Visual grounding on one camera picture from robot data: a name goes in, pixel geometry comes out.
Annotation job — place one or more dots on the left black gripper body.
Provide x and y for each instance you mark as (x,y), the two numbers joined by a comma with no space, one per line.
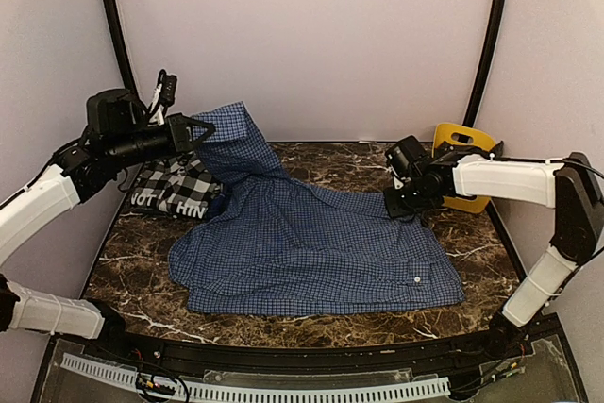
(175,121)

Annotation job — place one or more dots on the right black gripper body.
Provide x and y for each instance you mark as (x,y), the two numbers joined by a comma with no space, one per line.
(406,205)

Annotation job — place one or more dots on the black white plaid shirt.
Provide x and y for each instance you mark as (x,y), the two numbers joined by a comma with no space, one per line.
(179,187)

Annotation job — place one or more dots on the blue checked long sleeve shirt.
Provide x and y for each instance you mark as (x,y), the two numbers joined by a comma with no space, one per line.
(287,248)

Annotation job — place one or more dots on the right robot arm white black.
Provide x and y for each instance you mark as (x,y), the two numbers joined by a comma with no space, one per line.
(570,186)

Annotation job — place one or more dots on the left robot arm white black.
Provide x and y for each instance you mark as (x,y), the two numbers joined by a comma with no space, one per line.
(121,132)

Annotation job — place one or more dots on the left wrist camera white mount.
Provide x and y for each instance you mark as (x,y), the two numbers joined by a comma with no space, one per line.
(164,96)

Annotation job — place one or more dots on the black front rail frame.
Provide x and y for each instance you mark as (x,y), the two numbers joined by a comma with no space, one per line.
(456,355)

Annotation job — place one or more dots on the left black corner post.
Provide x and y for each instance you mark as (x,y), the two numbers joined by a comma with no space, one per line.
(119,44)

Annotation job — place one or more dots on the black corner post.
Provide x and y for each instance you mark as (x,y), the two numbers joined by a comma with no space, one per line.
(485,62)
(119,44)

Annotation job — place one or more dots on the white slotted cable duct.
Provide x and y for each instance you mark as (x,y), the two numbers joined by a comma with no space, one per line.
(222,386)

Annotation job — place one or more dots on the right black corner post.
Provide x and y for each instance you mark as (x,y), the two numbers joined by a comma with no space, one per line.
(485,62)

